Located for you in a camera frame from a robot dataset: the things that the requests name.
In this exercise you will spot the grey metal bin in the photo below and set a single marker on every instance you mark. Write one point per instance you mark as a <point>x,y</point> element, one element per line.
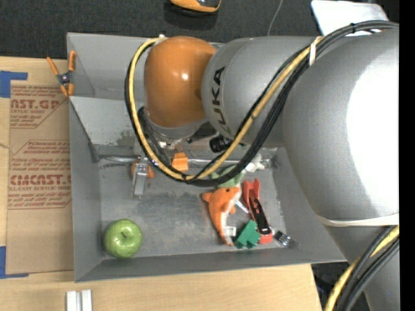
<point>175,212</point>

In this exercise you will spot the brown cardboard board red print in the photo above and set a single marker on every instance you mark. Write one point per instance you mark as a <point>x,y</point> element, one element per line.
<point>39,232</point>

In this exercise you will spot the orange plush fish toy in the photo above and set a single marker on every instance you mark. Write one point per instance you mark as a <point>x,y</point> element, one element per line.
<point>220,207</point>

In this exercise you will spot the black cylinder on white bracket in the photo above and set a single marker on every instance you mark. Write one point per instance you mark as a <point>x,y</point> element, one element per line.
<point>220,143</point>

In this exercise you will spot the green apple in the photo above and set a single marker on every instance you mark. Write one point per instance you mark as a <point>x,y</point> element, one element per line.
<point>123,238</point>

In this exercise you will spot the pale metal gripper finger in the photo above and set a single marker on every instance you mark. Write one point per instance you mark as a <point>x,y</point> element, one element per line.
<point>139,181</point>

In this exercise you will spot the black and silver clip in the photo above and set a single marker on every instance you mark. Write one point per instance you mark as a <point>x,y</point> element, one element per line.
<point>285,240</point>

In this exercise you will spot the green toy block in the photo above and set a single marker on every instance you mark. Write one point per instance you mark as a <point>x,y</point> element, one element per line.
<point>247,236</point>

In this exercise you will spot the red and black hand tool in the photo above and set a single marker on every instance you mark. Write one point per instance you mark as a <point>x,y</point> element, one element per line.
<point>251,191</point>

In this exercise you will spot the green and white plush toy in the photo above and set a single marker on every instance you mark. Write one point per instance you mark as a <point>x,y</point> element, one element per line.
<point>231,180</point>

